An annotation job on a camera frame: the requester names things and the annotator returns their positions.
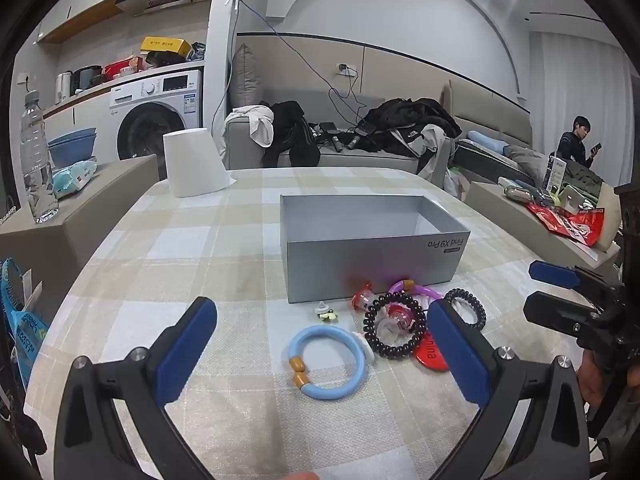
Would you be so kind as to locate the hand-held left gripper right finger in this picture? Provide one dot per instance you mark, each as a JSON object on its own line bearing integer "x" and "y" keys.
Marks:
{"x": 457, "y": 355}

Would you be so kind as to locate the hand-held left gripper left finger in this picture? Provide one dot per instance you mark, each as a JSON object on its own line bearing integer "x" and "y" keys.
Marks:
{"x": 187, "y": 350}

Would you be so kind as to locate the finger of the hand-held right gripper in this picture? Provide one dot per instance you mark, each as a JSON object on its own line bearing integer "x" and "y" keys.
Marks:
{"x": 550, "y": 272}
{"x": 555, "y": 315}

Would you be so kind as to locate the red round badge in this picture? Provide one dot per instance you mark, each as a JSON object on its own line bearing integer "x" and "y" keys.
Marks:
{"x": 432, "y": 357}

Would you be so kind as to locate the grey cardboard box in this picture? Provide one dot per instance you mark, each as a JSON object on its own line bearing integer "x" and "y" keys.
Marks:
{"x": 350, "y": 265}

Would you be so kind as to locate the person's right hand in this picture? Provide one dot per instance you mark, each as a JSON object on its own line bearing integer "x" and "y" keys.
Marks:
{"x": 597, "y": 377}

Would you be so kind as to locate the red snack bag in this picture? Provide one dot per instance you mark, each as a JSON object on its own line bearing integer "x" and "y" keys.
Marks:
{"x": 575, "y": 225}

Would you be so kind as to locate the small white device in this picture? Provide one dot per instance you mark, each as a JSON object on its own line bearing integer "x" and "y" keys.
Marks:
{"x": 572, "y": 199}

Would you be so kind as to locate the grey bench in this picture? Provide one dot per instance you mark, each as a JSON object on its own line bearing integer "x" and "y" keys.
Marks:
{"x": 100, "y": 210}
{"x": 500, "y": 210}

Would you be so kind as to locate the beige case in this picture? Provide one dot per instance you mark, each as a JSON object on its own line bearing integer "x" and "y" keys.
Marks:
{"x": 517, "y": 195}

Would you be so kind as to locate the checked tablecloth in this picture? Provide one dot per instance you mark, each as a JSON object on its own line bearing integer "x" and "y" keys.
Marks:
{"x": 200, "y": 260}

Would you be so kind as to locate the white sign stand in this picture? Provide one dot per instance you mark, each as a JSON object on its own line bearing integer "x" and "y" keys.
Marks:
{"x": 556, "y": 175}

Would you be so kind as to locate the grey blanket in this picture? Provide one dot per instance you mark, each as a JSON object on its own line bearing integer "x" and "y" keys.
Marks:
{"x": 535, "y": 162}

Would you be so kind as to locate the white plastic bag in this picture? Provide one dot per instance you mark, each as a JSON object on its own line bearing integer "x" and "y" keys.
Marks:
{"x": 457, "y": 185}

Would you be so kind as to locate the light blue pillow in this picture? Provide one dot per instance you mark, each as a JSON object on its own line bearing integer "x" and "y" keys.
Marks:
{"x": 487, "y": 141}

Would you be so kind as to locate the blue printed bag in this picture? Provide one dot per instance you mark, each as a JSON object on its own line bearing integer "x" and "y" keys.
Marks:
{"x": 25, "y": 330}

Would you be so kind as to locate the grey white jacket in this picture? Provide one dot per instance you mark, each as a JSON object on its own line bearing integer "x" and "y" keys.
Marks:
{"x": 427, "y": 142}

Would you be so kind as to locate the white paper bucket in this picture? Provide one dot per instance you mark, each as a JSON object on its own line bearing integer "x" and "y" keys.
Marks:
{"x": 192, "y": 165}

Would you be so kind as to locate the white curtain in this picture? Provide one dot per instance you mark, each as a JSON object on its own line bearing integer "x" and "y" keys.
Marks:
{"x": 575, "y": 85}

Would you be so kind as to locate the wet wipes pack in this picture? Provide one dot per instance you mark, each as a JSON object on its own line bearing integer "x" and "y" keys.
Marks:
{"x": 72, "y": 177}

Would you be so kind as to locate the pile of black jackets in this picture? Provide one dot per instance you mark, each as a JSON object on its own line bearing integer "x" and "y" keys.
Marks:
{"x": 410, "y": 115}

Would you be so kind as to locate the grey sofa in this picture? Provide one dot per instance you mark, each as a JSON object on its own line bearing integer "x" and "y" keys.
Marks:
{"x": 350, "y": 160}

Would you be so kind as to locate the blue plastic basins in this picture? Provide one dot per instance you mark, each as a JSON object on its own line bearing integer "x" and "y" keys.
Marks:
{"x": 72, "y": 147}

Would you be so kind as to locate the black pouch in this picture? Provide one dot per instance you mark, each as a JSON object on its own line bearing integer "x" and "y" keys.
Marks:
{"x": 367, "y": 127}

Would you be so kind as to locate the white garment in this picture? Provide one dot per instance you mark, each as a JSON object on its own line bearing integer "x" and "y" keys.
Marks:
{"x": 260, "y": 127}

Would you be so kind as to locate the clear water bottle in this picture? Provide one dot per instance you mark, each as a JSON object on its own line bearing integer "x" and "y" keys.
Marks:
{"x": 37, "y": 170}

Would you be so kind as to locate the black clothing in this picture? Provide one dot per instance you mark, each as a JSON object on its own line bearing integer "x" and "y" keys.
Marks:
{"x": 290, "y": 130}

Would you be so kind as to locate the white washing machine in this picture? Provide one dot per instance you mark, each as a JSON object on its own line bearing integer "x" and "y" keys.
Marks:
{"x": 165, "y": 90}

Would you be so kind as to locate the black flat device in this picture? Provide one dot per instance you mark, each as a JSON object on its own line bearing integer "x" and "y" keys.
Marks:
{"x": 327, "y": 126}

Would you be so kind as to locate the grey pillow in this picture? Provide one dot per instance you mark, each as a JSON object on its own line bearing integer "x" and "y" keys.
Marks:
{"x": 245, "y": 80}

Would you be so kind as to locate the white kettle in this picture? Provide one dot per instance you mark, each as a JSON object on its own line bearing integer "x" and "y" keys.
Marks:
{"x": 62, "y": 90}

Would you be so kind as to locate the red basket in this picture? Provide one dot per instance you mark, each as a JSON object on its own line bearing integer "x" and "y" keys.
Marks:
{"x": 117, "y": 67}

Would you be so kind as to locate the black kitchen appliance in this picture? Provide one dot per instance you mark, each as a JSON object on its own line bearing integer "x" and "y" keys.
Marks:
{"x": 85, "y": 77}

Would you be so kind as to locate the yellow box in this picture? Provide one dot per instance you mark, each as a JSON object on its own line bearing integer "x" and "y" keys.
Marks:
{"x": 160, "y": 44}

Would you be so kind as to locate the wall socket with charger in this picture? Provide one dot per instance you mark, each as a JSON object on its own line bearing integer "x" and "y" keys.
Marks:
{"x": 346, "y": 69}

